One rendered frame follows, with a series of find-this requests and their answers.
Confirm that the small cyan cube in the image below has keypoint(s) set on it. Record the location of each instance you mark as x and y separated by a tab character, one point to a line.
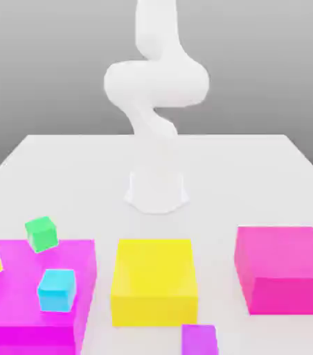
57	291

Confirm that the large pink box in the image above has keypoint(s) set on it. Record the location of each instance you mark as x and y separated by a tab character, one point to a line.
284	266

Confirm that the large yellow box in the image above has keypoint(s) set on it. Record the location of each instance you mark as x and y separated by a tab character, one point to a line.
153	280

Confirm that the small purple cube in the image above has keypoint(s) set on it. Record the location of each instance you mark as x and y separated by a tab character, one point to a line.
199	340

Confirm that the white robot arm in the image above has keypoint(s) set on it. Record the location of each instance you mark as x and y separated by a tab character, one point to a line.
156	83

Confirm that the large magenta box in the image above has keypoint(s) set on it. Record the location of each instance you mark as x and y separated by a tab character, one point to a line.
12	305

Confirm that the small green cube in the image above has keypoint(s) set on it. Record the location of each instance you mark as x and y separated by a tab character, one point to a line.
41	235

